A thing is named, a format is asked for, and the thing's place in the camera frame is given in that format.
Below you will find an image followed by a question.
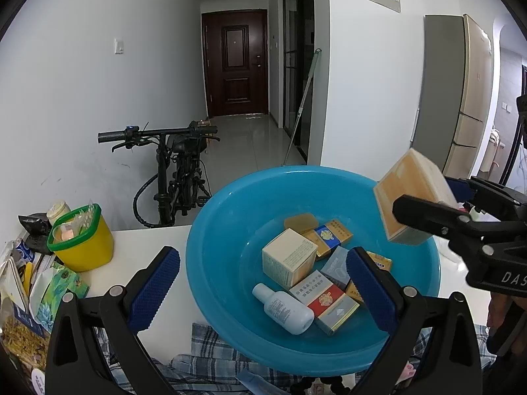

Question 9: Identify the white plastic bottle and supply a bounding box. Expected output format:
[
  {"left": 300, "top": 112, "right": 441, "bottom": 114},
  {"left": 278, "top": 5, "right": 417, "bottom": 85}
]
[{"left": 252, "top": 283, "right": 315, "bottom": 335}]

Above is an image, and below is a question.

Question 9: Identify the golden snack bag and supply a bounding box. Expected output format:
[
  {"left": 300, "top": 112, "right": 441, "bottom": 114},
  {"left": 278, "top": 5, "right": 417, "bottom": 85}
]
[{"left": 1, "top": 297, "right": 50, "bottom": 371}]

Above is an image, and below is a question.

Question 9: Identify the green floral tissue pack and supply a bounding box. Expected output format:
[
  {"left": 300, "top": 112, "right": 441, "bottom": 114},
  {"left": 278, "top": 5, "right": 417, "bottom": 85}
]
[{"left": 29, "top": 263, "right": 89, "bottom": 332}]

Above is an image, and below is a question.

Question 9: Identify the yellow blue cigarette pack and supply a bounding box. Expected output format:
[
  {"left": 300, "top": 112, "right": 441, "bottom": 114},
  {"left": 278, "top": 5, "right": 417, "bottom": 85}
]
[{"left": 302, "top": 219, "right": 353, "bottom": 259}]

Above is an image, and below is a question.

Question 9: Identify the cream square box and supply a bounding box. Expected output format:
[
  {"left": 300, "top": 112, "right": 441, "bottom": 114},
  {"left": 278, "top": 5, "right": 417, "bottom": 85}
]
[{"left": 262, "top": 228, "right": 317, "bottom": 290}]

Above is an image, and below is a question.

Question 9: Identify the grey blue small box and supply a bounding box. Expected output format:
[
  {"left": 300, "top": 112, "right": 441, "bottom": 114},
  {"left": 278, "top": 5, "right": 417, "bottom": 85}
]
[{"left": 320, "top": 246, "right": 350, "bottom": 291}]

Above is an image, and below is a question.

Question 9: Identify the black folding bicycle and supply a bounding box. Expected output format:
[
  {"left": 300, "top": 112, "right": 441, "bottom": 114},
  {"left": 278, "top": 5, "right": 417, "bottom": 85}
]
[{"left": 97, "top": 121, "right": 221, "bottom": 228}]

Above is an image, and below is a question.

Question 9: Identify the white wall switch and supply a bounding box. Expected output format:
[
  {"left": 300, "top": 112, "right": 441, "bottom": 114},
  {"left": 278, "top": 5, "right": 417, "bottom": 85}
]
[{"left": 114, "top": 39, "right": 124, "bottom": 54}]

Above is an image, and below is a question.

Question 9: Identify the mop with long handle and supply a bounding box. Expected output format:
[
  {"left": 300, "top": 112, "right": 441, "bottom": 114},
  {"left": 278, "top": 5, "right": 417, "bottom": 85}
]
[{"left": 282, "top": 47, "right": 321, "bottom": 167}]

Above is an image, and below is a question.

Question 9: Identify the black framed glass door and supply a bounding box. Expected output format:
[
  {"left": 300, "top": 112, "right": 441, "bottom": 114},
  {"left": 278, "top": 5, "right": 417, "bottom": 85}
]
[{"left": 282, "top": 0, "right": 315, "bottom": 158}]

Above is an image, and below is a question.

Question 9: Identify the tan cardboard box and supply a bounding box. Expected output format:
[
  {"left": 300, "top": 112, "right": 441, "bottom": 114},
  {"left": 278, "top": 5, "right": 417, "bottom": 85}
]
[{"left": 374, "top": 148, "right": 458, "bottom": 245}]

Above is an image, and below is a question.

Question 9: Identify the person's hand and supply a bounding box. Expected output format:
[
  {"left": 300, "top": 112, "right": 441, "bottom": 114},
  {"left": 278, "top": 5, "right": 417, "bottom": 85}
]
[{"left": 487, "top": 293, "right": 527, "bottom": 359}]

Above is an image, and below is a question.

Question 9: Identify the orange gold small pack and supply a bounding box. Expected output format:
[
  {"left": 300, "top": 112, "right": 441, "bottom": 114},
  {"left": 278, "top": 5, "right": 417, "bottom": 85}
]
[{"left": 344, "top": 250, "right": 392, "bottom": 304}]

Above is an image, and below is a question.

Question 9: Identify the blue plastic basin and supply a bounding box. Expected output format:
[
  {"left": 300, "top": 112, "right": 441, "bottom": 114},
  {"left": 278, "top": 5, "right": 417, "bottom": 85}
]
[{"left": 186, "top": 166, "right": 440, "bottom": 376}]

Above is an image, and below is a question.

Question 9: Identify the beige grey refrigerator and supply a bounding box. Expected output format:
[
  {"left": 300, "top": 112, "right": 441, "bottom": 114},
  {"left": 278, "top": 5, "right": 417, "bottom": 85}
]
[{"left": 412, "top": 14, "right": 493, "bottom": 178}]

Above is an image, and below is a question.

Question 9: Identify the red grey cigarette pack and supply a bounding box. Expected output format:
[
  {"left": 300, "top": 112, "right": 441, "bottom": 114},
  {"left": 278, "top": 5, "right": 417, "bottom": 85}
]
[{"left": 290, "top": 270, "right": 360, "bottom": 335}]

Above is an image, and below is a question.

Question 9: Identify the dark brown entrance door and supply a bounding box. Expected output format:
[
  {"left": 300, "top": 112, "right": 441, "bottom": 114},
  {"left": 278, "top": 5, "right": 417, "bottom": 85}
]
[{"left": 202, "top": 9, "right": 268, "bottom": 118}]

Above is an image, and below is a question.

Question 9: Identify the white jar beige lid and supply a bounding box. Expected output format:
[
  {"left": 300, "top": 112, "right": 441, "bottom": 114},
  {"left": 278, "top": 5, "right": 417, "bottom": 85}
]
[{"left": 46, "top": 200, "right": 70, "bottom": 225}]

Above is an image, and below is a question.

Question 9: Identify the plaid blue cloth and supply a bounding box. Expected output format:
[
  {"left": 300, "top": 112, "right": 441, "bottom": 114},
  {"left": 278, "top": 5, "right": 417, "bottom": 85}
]
[{"left": 95, "top": 323, "right": 497, "bottom": 394}]

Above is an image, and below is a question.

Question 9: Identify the black snack bag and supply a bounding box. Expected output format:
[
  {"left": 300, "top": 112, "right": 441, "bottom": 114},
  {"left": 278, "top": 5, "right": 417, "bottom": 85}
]
[{"left": 18, "top": 213, "right": 52, "bottom": 255}]

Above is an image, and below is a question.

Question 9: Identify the yellow container green rim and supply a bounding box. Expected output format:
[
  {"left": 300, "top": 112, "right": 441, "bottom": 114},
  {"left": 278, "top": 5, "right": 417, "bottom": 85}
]
[{"left": 46, "top": 203, "right": 114, "bottom": 273}]

